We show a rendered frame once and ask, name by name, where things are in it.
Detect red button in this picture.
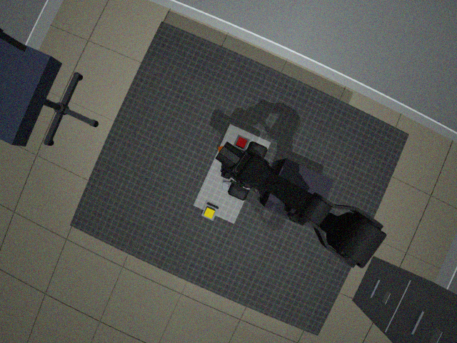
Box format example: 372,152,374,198
233,134,250,152

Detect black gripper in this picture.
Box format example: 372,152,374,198
228,141,268,201

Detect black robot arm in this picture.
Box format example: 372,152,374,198
215,142,387,268

